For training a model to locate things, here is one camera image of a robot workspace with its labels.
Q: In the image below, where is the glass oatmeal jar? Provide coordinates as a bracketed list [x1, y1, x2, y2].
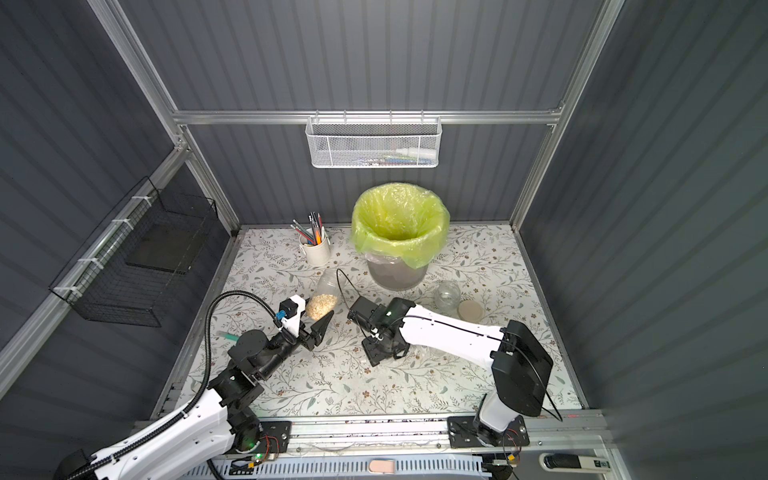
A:
[306, 269, 341, 321]

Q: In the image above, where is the oatmeal jar with beige lid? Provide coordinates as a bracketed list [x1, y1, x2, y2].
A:
[433, 280, 462, 311]

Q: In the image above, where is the beige jar lid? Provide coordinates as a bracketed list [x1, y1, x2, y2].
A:
[457, 300, 484, 323]

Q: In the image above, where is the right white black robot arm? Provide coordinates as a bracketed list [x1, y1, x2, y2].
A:
[348, 296, 554, 434]

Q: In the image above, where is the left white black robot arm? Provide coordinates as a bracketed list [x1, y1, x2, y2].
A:
[53, 311, 334, 479]

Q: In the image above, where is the grey trash bin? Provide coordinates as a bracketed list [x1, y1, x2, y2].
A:
[365, 253, 428, 291]

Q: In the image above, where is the white pen cup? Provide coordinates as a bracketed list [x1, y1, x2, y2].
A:
[300, 235, 331, 267]

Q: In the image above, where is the green plastic bin liner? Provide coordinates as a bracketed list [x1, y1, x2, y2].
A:
[350, 182, 450, 269]

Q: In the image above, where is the pens bundle in cup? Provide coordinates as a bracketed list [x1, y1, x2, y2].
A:
[291, 212, 324, 246]

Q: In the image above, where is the floral table mat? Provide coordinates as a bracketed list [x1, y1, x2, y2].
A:
[179, 224, 581, 417]

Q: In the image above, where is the pink eraser block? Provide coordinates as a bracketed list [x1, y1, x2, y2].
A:
[367, 459, 397, 475]

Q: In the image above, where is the white black stapler device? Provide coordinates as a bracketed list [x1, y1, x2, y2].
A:
[538, 453, 612, 474]

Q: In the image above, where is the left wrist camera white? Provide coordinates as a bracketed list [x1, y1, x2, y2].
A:
[275, 295, 306, 339]

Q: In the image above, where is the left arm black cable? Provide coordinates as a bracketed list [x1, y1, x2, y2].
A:
[59, 290, 280, 480]

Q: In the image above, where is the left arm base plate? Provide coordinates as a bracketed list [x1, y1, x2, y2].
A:
[233, 421, 293, 457]

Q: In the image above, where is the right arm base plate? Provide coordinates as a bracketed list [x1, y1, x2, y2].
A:
[446, 415, 530, 449]

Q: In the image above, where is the black wire basket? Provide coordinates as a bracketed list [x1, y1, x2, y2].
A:
[51, 183, 218, 328]

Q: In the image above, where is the white wire mesh basket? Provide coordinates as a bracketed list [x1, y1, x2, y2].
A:
[305, 118, 443, 169]

